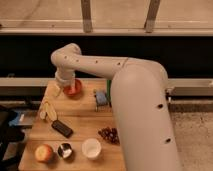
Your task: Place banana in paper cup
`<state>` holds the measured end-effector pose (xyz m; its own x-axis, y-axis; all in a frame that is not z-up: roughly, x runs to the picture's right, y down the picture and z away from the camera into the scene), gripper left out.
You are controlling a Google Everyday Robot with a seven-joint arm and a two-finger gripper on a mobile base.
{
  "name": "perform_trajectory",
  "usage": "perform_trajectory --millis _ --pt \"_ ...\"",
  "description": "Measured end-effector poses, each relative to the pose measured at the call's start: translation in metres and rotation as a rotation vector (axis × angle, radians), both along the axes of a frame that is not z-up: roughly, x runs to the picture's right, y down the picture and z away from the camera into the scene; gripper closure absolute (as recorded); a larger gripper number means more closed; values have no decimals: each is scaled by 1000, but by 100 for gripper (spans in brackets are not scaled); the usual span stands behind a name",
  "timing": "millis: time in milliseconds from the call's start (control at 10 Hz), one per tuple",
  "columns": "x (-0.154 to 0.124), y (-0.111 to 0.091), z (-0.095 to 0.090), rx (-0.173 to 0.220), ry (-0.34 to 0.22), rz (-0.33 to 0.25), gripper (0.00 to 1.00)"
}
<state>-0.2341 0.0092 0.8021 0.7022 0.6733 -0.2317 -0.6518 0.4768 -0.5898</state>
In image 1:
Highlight peeled yellow banana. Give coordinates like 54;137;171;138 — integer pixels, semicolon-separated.
39;101;57;121

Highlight white paper cup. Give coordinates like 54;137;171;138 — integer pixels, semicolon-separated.
82;138;102;160

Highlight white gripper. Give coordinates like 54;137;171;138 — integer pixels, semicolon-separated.
54;69;75;98

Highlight green plastic tray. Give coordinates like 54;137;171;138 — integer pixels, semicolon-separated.
107;80;111;107

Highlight red yellow apple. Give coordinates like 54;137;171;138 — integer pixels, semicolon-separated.
34;144;54;163

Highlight black chair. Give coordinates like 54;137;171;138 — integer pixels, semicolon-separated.
0;105;25;171

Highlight small metal cup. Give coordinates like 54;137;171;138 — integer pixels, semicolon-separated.
57;143;73;159

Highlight dark red grapes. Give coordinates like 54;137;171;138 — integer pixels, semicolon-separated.
98;127;120;144

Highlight red bowl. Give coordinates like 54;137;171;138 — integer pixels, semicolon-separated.
63;79;82;97

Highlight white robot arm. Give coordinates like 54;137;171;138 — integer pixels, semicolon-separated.
51;44;182;171

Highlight blue toy block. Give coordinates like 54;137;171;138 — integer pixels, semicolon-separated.
94;91;108;110

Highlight black rectangular bar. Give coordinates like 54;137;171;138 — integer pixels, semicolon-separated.
52;120;73;138

